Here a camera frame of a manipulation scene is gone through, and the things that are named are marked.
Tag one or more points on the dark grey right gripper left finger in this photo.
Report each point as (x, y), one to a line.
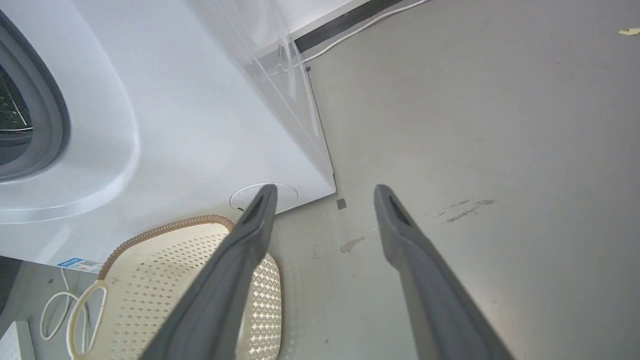
(220, 295)

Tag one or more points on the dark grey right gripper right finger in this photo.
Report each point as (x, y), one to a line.
(435, 295)

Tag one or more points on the cream perforated laundry basket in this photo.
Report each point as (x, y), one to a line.
(150, 295)

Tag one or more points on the white washing machine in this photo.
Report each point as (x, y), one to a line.
(190, 120)

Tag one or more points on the grey tape square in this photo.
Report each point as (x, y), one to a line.
(341, 203)

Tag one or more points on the white power strip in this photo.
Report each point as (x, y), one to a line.
(15, 342)

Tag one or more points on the yellow paper scrap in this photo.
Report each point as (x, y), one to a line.
(629, 31)

